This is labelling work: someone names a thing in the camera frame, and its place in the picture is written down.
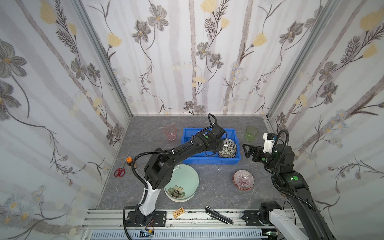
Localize black white patterned bowl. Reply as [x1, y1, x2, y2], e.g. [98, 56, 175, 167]
[218, 138, 237, 158]

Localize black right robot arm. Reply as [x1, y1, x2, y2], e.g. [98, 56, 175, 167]
[243, 130, 336, 240]

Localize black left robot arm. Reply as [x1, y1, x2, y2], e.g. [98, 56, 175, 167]
[124, 114, 227, 226]

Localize blue plastic bin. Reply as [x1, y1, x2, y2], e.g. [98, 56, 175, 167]
[181, 127, 242, 166]

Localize green transparent cup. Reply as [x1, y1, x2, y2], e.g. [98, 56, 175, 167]
[245, 126, 259, 142]

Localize red pink glass bowl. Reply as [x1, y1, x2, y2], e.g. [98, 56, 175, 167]
[233, 170, 255, 191]

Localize pink transparent cup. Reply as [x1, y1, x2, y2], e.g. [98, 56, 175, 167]
[164, 125, 177, 141]

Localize green floral plate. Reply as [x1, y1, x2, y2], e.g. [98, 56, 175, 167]
[164, 164, 200, 193]

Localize cream plate underneath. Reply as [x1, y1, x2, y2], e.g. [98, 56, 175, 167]
[165, 185, 197, 203]

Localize black folding tool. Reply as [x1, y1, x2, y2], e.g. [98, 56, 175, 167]
[205, 206, 234, 225]

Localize small wooden block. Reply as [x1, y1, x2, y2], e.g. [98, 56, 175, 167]
[173, 207, 185, 219]

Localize brown bottle orange cap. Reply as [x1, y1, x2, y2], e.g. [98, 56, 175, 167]
[126, 157, 137, 169]

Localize red scissors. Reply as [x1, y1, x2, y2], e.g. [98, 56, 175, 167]
[114, 155, 129, 178]

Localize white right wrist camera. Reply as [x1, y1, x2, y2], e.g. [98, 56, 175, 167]
[263, 133, 277, 154]

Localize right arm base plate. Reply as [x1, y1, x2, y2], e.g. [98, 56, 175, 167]
[241, 210, 271, 227]

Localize white perforated cable tray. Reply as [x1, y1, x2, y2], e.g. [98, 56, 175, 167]
[89, 229, 268, 240]

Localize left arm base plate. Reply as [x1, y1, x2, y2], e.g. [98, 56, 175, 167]
[124, 211, 167, 228]

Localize aluminium rail frame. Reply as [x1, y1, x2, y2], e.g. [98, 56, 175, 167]
[80, 209, 285, 240]

